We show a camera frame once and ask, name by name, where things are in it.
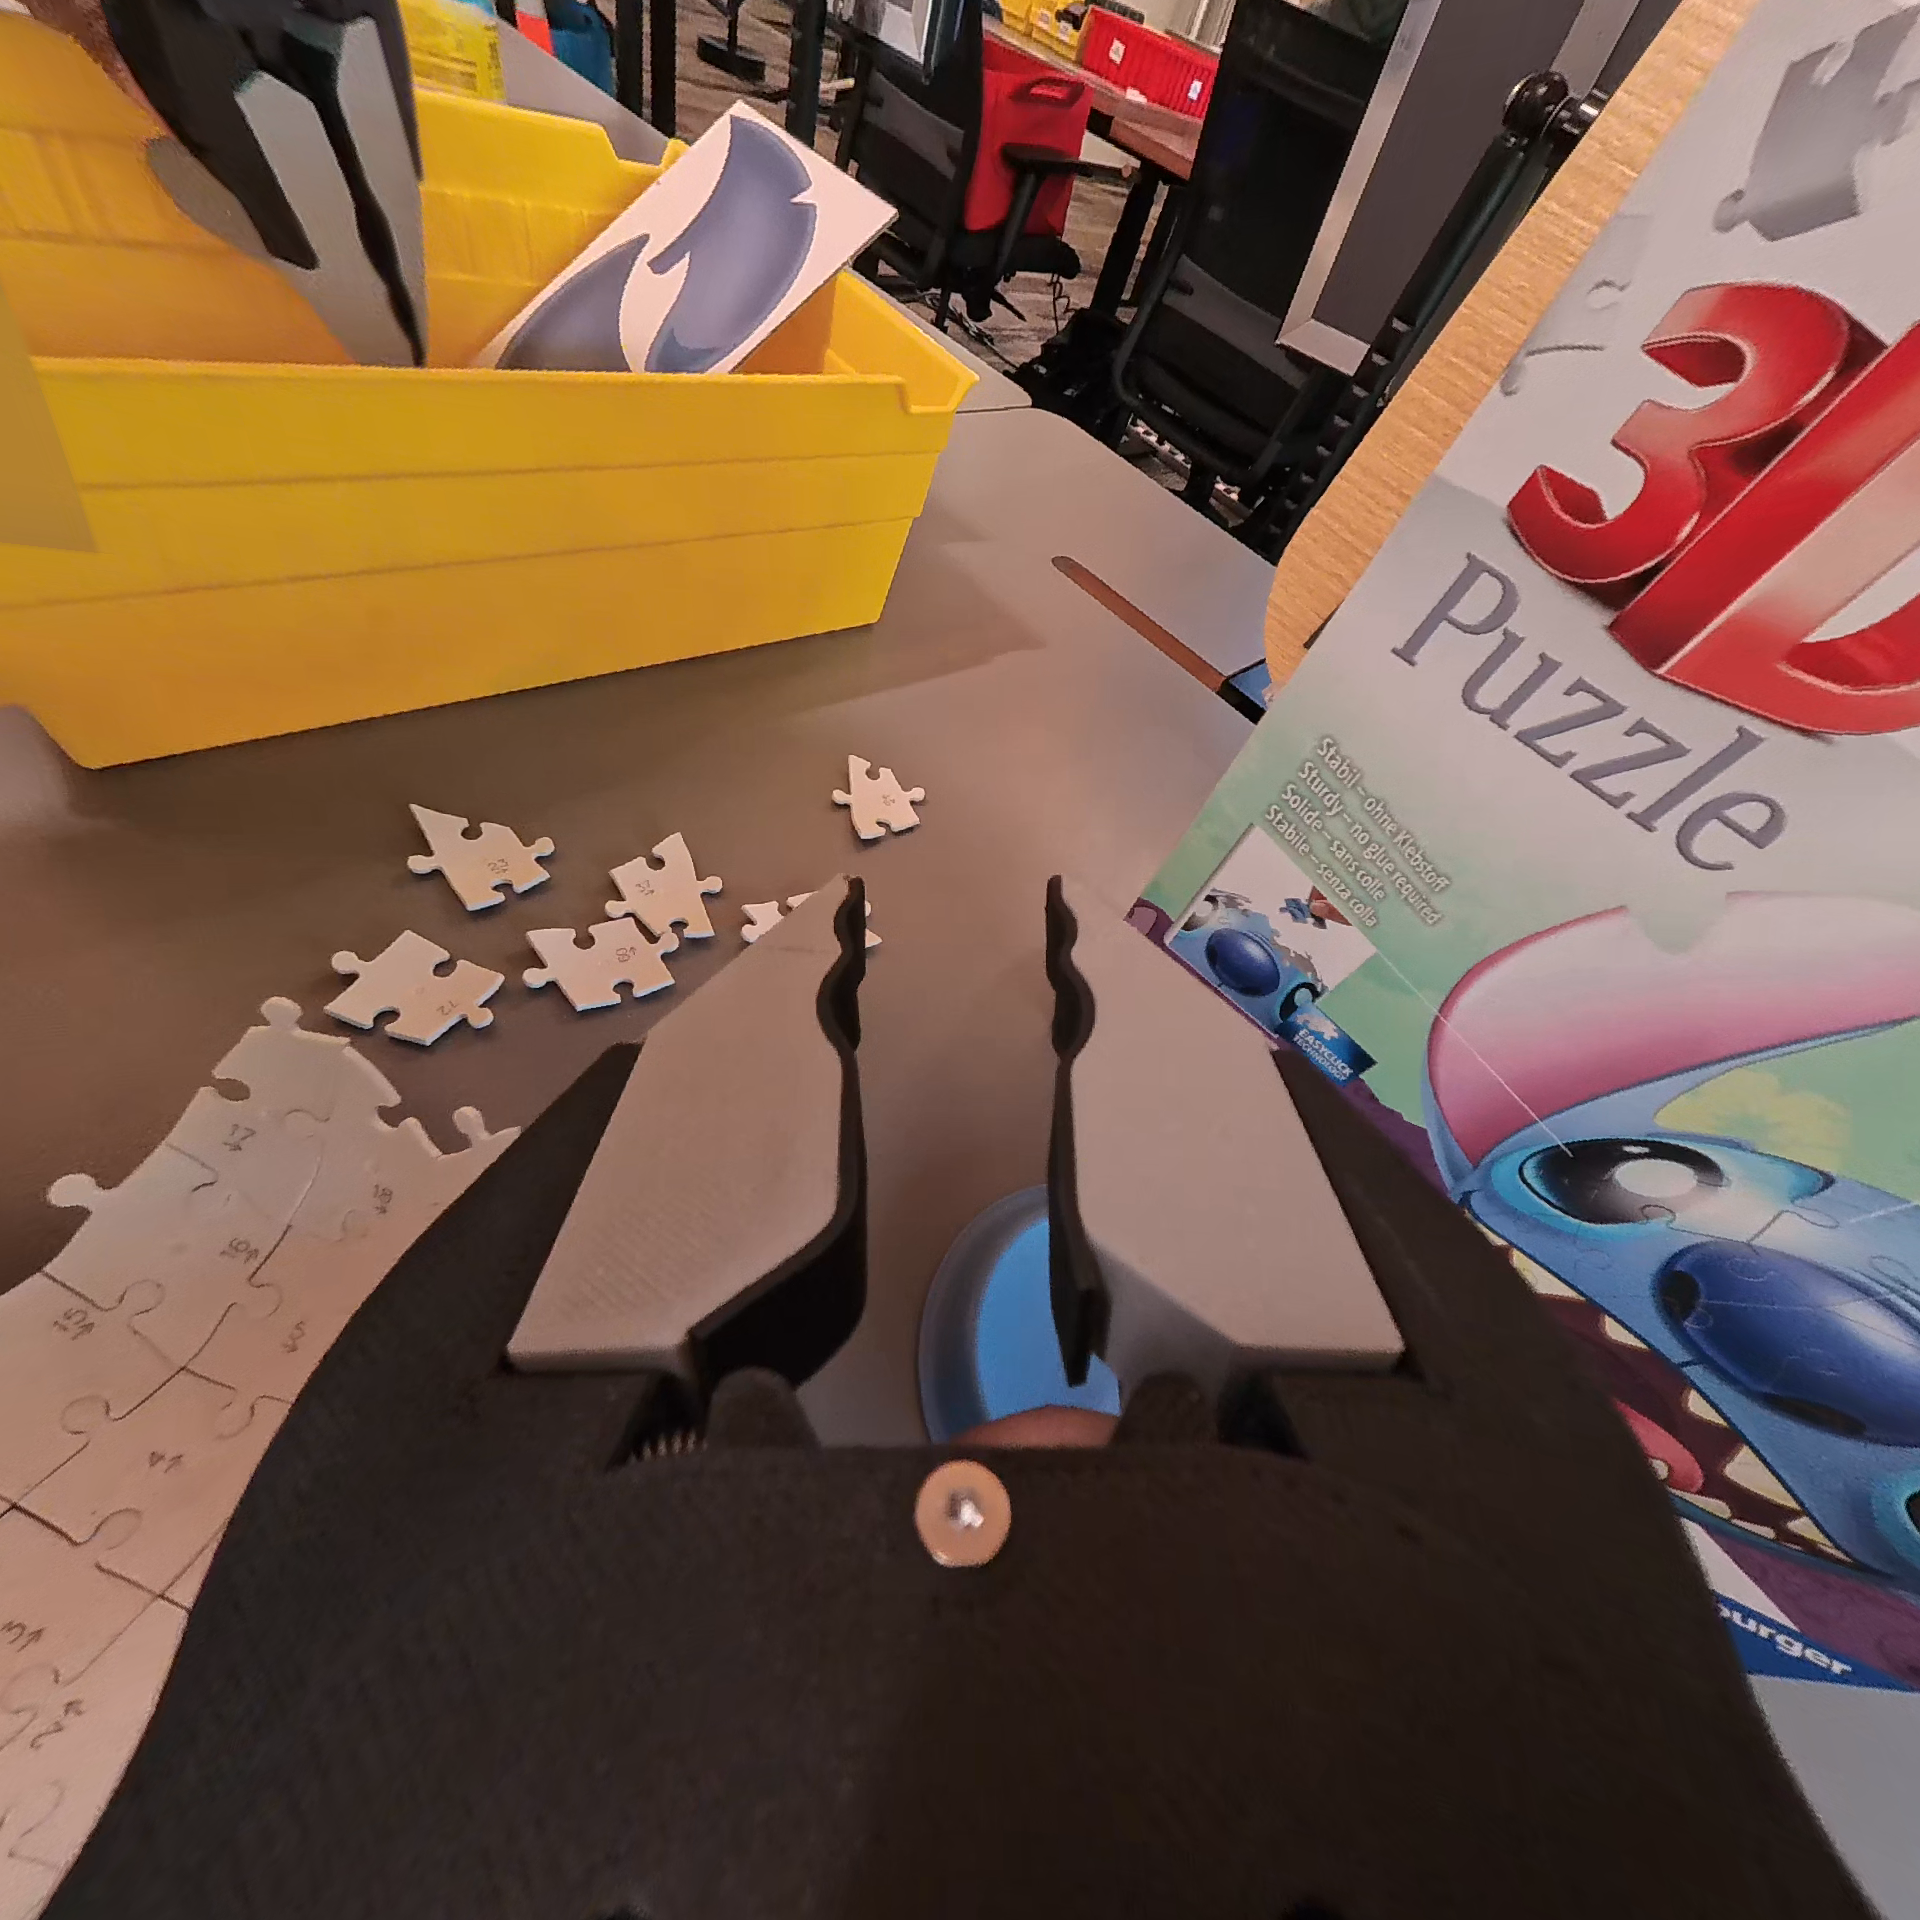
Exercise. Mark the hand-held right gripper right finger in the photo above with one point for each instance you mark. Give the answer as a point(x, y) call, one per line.
point(1216, 1186)

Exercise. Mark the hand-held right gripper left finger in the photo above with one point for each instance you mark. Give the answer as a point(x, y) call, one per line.
point(720, 1186)

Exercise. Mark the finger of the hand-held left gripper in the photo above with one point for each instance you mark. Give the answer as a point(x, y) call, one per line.
point(396, 179)
point(337, 306)

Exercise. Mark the white puzzle pieces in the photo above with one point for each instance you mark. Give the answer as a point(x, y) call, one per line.
point(597, 960)

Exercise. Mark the yellow plastic bin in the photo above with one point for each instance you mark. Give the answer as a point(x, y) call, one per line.
point(453, 555)

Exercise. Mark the blue plastic puzzle stand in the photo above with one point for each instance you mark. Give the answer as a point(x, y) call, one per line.
point(998, 1319)

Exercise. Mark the printed puzzle box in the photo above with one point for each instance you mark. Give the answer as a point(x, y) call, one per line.
point(1575, 749)

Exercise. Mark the assembled white puzzle section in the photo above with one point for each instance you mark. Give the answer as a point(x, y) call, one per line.
point(152, 1348)

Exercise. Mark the yellow wipes canister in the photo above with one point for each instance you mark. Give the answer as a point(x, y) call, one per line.
point(453, 43)

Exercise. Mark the teal bag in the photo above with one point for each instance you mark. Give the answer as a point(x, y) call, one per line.
point(574, 22)

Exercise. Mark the white card with blue shapes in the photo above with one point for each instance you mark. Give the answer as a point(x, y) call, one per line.
point(720, 226)

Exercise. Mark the black office chair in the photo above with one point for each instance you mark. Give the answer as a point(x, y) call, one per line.
point(914, 164)

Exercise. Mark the yellow storage bins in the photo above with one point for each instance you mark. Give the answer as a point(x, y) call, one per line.
point(1044, 18)

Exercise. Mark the red storage bins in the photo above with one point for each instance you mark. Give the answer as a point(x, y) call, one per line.
point(1147, 52)

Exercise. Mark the black mesh chair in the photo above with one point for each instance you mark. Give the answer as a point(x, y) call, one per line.
point(1216, 345)

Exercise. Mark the black computer monitor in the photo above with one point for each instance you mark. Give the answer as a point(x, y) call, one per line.
point(1273, 133)

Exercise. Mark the silver framed monitor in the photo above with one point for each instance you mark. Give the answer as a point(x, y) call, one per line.
point(1470, 151)

